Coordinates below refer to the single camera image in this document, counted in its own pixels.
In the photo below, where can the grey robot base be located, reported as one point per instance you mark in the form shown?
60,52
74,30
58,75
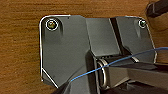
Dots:
66,50

